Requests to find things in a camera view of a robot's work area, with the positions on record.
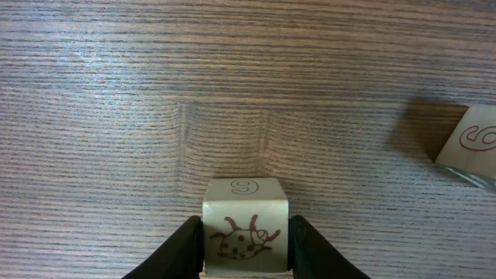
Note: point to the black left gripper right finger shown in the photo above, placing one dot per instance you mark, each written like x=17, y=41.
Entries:
x=312, y=256

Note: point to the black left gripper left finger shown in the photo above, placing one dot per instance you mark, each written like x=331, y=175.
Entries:
x=181, y=256

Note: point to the wooden block green V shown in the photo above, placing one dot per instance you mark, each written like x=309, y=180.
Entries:
x=245, y=227

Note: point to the wooden block letter M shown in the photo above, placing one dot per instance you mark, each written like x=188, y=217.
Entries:
x=470, y=150

